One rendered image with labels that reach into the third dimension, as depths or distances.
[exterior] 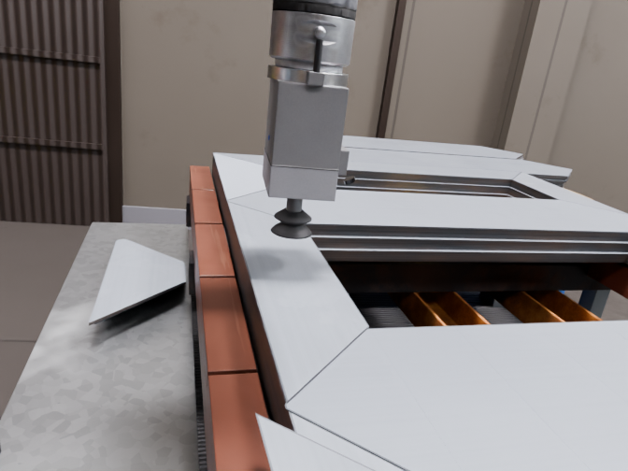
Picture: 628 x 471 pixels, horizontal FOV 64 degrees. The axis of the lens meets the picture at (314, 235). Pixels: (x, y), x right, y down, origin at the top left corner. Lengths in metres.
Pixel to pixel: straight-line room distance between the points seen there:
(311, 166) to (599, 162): 3.39
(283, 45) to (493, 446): 0.35
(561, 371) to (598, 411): 0.05
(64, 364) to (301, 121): 0.43
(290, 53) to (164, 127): 2.55
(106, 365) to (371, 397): 0.42
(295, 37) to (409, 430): 0.32
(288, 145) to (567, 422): 0.30
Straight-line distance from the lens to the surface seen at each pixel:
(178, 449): 0.58
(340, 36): 0.46
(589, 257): 0.90
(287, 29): 0.46
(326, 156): 0.46
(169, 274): 0.84
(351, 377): 0.37
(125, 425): 0.61
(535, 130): 3.28
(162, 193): 3.07
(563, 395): 0.43
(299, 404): 0.34
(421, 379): 0.39
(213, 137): 2.97
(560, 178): 1.47
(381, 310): 1.16
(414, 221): 0.75
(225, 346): 0.46
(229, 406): 0.39
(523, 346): 0.47
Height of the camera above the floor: 1.08
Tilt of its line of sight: 20 degrees down
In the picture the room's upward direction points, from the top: 7 degrees clockwise
